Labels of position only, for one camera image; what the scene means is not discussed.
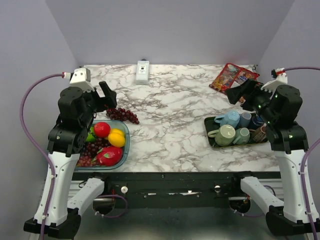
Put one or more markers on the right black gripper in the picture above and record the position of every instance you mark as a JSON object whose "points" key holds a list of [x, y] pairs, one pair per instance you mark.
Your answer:
{"points": [[251, 88]]}

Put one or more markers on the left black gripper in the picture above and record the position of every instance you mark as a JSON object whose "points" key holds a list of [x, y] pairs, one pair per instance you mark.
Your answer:
{"points": [[109, 100]]}

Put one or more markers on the light blue mug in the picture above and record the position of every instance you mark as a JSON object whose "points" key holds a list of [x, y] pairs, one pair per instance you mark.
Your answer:
{"points": [[231, 118]]}

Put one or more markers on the teal green mug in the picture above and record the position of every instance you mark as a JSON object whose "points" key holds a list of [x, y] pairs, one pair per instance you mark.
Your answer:
{"points": [[242, 136]]}

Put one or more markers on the sage green mug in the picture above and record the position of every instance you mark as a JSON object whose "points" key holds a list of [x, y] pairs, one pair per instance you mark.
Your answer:
{"points": [[223, 136]]}

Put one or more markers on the brown patterned mug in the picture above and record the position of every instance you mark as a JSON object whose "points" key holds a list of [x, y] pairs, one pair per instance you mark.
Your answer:
{"points": [[258, 135]]}

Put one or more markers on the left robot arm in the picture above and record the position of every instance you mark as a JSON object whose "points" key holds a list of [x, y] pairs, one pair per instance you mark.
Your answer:
{"points": [[59, 216]]}

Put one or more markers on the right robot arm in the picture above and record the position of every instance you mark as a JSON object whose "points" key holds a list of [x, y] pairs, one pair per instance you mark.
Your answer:
{"points": [[278, 107]]}

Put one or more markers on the grey blue mug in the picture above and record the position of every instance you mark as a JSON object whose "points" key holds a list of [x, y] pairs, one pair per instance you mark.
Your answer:
{"points": [[245, 119]]}

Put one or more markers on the dark blue mug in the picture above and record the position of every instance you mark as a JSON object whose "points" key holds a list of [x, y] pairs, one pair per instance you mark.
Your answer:
{"points": [[255, 122]]}

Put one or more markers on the loose red grape bunch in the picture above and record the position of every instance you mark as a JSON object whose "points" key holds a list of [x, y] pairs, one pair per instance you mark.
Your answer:
{"points": [[121, 114]]}

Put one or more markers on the red snack packet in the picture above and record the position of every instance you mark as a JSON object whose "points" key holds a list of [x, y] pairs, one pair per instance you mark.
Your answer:
{"points": [[232, 76]]}

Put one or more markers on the yellow lemon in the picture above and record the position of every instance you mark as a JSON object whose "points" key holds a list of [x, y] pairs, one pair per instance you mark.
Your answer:
{"points": [[117, 131], [116, 140]]}

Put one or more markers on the dark green tray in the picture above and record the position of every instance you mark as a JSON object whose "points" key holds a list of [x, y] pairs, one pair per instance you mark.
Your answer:
{"points": [[211, 125]]}

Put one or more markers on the red apple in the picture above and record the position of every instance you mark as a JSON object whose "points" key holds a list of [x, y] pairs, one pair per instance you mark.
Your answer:
{"points": [[101, 129]]}

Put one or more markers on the white rectangular device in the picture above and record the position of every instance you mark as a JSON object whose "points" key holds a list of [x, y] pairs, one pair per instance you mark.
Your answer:
{"points": [[142, 72]]}

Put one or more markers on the green fruit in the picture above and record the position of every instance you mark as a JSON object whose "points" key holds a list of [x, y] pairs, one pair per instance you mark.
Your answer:
{"points": [[91, 136]]}

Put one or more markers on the clear blue fruit bin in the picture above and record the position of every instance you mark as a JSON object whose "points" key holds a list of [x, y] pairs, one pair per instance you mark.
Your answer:
{"points": [[118, 125]]}

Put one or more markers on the grapes in bin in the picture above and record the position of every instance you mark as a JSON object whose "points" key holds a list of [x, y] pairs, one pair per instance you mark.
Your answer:
{"points": [[90, 150]]}

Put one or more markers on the red dragon fruit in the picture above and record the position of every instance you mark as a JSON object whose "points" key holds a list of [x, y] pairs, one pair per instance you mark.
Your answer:
{"points": [[108, 156]]}

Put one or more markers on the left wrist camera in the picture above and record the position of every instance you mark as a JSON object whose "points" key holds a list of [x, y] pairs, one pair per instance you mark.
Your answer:
{"points": [[81, 78]]}

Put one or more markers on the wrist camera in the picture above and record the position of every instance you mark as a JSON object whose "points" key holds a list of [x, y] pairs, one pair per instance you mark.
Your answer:
{"points": [[81, 78], [279, 77]]}

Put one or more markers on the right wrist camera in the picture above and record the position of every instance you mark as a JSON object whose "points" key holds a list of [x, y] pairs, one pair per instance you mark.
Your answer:
{"points": [[279, 77]]}

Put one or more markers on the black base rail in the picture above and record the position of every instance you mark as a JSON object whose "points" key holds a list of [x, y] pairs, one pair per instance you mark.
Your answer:
{"points": [[169, 190]]}

